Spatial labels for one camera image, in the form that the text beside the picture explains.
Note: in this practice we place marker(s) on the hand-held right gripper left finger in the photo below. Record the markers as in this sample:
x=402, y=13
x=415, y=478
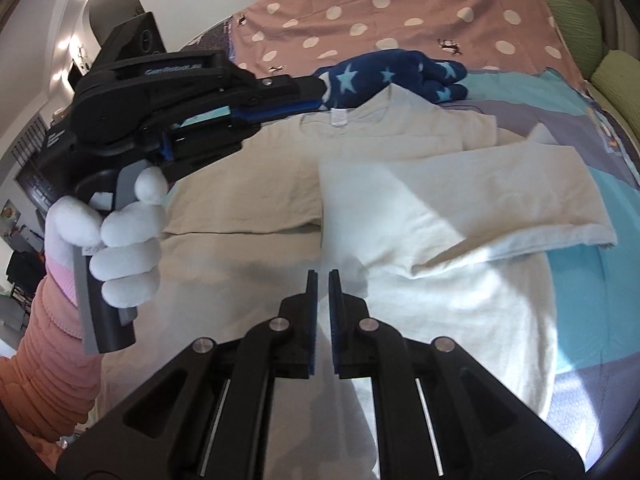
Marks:
x=312, y=310

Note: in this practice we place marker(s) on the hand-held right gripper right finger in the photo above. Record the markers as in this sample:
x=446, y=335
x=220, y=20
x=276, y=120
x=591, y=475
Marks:
x=335, y=310

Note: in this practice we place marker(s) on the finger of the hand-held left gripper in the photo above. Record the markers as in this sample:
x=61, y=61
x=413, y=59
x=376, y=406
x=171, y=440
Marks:
x=270, y=114
x=292, y=87

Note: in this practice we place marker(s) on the cream shirt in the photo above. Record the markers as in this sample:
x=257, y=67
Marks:
x=425, y=210

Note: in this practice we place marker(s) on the person's left forearm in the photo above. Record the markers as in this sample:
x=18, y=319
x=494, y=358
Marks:
x=40, y=360

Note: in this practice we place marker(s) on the person's left hand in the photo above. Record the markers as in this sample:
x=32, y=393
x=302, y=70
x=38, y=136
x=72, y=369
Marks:
x=130, y=245

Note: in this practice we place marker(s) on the dark patterned blanket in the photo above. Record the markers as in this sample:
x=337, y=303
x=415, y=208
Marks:
x=222, y=40

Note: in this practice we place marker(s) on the navy star-print garment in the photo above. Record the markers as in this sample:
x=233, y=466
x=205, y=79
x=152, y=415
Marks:
x=380, y=70

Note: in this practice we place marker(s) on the ceiling spotlight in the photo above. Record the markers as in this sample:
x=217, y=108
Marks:
x=62, y=44

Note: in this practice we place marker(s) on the pink polka-dot sheet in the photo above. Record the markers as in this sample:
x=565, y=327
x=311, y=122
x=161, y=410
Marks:
x=400, y=15

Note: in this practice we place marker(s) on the green ribbed pillow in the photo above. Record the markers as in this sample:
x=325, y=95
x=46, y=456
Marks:
x=575, y=25
x=620, y=77

